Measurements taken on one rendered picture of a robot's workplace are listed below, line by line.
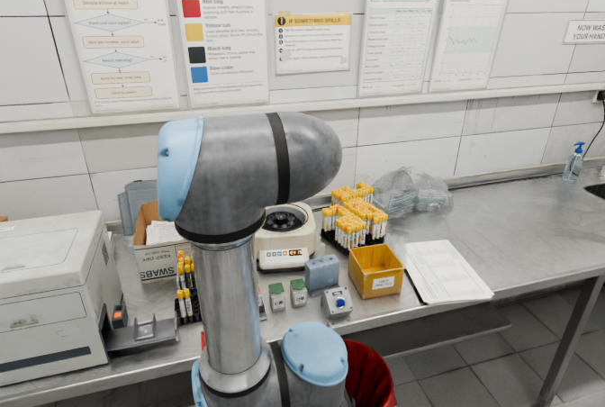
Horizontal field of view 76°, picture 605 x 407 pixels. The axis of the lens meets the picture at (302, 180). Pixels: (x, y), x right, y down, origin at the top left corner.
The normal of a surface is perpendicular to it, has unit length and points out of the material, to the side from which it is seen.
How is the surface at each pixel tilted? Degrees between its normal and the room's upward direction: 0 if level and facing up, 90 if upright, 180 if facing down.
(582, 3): 90
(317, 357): 8
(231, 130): 25
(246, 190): 97
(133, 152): 90
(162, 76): 94
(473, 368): 0
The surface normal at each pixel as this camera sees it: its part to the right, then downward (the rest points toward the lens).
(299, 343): 0.14, -0.88
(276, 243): 0.12, 0.43
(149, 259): 0.33, 0.38
